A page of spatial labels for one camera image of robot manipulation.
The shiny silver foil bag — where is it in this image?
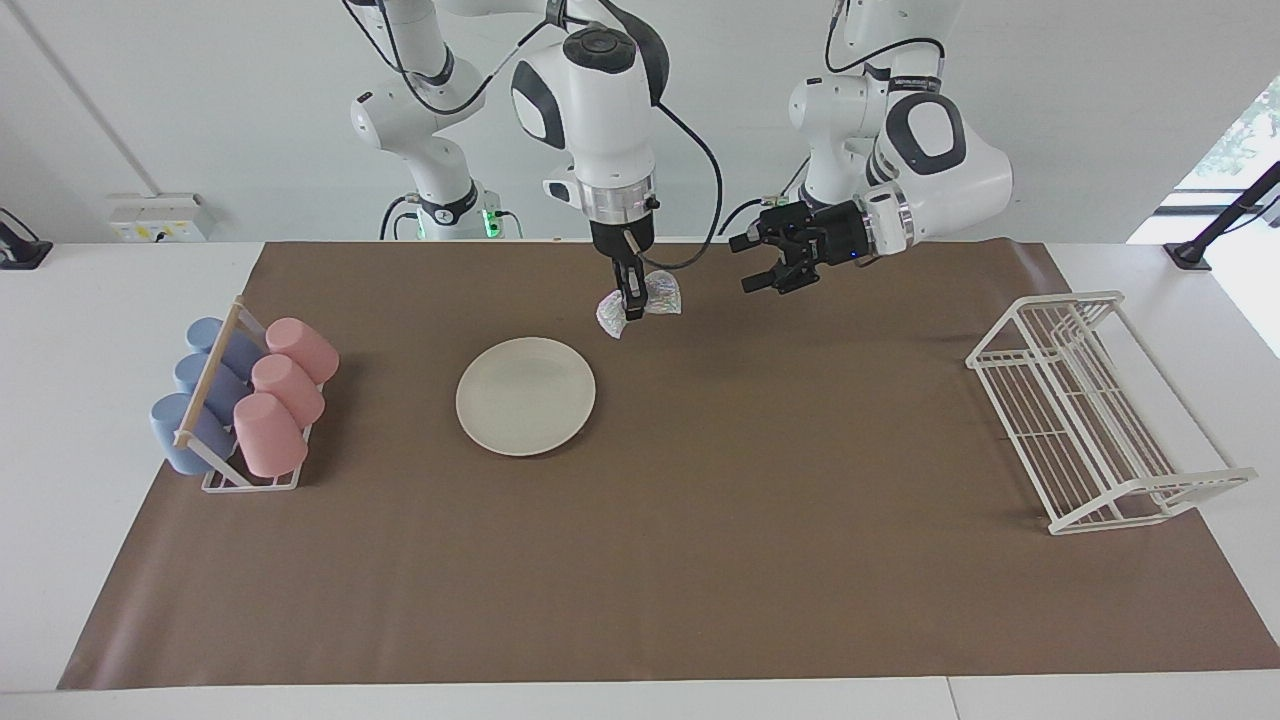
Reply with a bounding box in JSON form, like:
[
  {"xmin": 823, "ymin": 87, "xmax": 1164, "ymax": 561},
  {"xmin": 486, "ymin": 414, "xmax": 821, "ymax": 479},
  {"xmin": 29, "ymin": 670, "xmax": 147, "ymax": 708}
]
[{"xmin": 596, "ymin": 270, "xmax": 683, "ymax": 341}]

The cream round plate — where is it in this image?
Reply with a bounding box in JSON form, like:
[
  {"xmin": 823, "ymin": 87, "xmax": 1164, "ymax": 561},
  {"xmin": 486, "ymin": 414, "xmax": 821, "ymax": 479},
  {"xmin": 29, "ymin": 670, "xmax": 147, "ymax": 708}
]
[{"xmin": 456, "ymin": 337, "xmax": 597, "ymax": 458}]

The brown table mat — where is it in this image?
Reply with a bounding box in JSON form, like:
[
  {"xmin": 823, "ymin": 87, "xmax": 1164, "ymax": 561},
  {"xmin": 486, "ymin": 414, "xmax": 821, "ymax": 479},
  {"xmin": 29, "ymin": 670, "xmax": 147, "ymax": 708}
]
[{"xmin": 57, "ymin": 240, "xmax": 1280, "ymax": 691}]

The pink plastic cup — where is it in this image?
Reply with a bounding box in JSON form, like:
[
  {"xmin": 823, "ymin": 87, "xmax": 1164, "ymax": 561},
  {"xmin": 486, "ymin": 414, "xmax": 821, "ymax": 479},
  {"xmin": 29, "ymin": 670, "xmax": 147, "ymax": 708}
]
[
  {"xmin": 265, "ymin": 317, "xmax": 340, "ymax": 386},
  {"xmin": 251, "ymin": 354, "xmax": 326, "ymax": 429},
  {"xmin": 233, "ymin": 392, "xmax": 309, "ymax": 478}
]

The black clamp stand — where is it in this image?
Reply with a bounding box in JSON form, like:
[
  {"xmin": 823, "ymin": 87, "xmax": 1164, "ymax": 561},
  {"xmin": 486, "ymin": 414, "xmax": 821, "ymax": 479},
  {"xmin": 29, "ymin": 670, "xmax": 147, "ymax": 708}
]
[{"xmin": 1165, "ymin": 160, "xmax": 1280, "ymax": 271}]

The blue plastic cup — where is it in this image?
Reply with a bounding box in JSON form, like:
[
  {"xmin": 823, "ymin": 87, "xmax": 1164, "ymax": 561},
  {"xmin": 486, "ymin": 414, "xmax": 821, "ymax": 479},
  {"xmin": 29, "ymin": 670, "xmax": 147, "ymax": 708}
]
[
  {"xmin": 174, "ymin": 352, "xmax": 251, "ymax": 421},
  {"xmin": 150, "ymin": 393, "xmax": 239, "ymax": 476},
  {"xmin": 186, "ymin": 317, "xmax": 266, "ymax": 379}
]

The white cup holder rack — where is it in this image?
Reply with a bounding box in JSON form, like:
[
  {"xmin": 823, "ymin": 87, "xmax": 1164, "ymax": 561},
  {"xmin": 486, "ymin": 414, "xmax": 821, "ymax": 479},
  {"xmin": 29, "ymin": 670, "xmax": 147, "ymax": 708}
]
[{"xmin": 172, "ymin": 297, "xmax": 326, "ymax": 493}]

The black base cable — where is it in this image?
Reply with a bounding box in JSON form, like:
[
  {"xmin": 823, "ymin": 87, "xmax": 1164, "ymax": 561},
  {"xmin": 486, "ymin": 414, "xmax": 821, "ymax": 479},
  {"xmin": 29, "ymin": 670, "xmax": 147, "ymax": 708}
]
[
  {"xmin": 379, "ymin": 194, "xmax": 421, "ymax": 241},
  {"xmin": 717, "ymin": 155, "xmax": 811, "ymax": 239}
]

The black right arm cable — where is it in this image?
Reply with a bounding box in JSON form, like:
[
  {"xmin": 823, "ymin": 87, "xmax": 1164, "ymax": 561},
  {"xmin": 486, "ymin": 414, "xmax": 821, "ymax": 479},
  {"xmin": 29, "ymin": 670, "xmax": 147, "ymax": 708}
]
[{"xmin": 345, "ymin": 0, "xmax": 723, "ymax": 271}]

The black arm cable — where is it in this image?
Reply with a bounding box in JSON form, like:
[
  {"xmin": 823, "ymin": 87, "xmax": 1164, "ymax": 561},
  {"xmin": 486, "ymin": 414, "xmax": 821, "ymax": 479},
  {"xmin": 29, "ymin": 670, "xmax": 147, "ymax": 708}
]
[
  {"xmin": 345, "ymin": 0, "xmax": 723, "ymax": 271},
  {"xmin": 826, "ymin": 0, "xmax": 946, "ymax": 76}
]

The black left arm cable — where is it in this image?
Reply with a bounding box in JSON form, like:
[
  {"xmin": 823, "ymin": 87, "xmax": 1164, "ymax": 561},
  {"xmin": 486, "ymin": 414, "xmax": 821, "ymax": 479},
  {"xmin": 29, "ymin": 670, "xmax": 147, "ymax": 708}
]
[{"xmin": 826, "ymin": 0, "xmax": 946, "ymax": 76}]

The white wire dish rack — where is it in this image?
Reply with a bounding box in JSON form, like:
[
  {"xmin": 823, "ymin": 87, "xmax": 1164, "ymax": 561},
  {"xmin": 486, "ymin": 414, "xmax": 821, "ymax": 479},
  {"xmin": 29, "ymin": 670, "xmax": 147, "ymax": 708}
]
[{"xmin": 965, "ymin": 291, "xmax": 1259, "ymax": 537}]

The white wall socket box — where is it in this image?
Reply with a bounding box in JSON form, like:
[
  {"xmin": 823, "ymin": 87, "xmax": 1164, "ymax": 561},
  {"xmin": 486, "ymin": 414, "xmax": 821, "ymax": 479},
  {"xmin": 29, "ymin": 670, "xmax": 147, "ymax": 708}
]
[{"xmin": 107, "ymin": 193, "xmax": 213, "ymax": 243}]

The black table mount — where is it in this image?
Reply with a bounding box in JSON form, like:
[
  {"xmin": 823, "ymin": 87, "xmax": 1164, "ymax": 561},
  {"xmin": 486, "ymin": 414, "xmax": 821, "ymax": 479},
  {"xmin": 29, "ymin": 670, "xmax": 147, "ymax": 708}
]
[{"xmin": 0, "ymin": 207, "xmax": 53, "ymax": 271}]

